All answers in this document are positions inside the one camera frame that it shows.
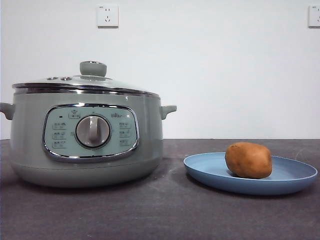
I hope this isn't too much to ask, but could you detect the brown potato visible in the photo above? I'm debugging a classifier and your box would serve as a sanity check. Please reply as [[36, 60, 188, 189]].
[[224, 141, 273, 180]]

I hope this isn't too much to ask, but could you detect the pale green electric steamer pot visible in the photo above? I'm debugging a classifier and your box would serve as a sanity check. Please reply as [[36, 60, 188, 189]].
[[0, 92, 178, 189]]

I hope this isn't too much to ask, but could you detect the blue round plate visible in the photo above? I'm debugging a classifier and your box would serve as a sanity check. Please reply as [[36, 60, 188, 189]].
[[183, 152, 319, 196]]

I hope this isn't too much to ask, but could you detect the white wall socket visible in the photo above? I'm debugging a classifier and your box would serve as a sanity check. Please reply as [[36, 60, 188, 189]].
[[307, 5, 320, 28], [97, 4, 120, 28]]

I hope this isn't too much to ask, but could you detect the glass lid with green knob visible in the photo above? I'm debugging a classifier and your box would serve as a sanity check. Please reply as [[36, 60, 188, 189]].
[[11, 60, 161, 97]]

